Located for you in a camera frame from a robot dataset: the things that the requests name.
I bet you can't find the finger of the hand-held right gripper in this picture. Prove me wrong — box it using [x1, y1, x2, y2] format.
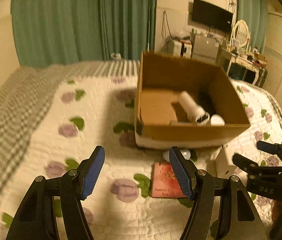
[257, 140, 282, 156]
[232, 152, 282, 178]

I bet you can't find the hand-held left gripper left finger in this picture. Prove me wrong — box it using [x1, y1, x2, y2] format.
[6, 145, 105, 240]

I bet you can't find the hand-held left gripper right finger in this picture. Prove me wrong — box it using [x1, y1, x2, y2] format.
[168, 146, 268, 240]

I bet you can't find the red packet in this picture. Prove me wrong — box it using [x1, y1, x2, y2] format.
[151, 162, 187, 198]

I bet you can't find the white rectangular box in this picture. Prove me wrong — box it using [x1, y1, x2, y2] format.
[215, 144, 243, 180]

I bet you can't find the brown cardboard box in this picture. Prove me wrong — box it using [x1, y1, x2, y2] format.
[134, 51, 251, 149]

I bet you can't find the small white round object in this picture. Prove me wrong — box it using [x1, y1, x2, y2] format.
[162, 149, 192, 161]

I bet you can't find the white floral quilt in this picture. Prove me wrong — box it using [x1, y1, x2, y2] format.
[0, 75, 282, 240]

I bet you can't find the white round jar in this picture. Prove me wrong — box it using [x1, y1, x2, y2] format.
[210, 114, 225, 126]

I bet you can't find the black object in box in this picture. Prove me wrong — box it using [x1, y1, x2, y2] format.
[198, 90, 218, 117]

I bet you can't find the white cylindrical bottle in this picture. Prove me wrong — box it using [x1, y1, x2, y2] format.
[178, 91, 210, 125]

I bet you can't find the white dressing table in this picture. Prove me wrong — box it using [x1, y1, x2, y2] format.
[216, 46, 268, 86]

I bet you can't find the white oval mirror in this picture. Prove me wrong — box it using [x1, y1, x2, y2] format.
[231, 19, 251, 49]

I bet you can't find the silver mini fridge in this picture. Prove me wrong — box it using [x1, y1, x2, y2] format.
[192, 33, 219, 61]

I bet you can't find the white appliance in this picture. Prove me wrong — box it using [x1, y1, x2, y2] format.
[167, 39, 193, 57]

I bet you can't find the narrow green curtain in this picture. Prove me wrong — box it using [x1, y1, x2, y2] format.
[236, 0, 269, 53]

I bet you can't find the wide green curtain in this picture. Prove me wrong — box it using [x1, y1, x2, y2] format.
[11, 0, 157, 68]

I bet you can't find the black wall television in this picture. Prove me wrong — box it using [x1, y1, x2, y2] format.
[191, 0, 234, 33]

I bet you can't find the dark hanging cable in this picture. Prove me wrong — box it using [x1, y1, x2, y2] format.
[161, 10, 172, 41]

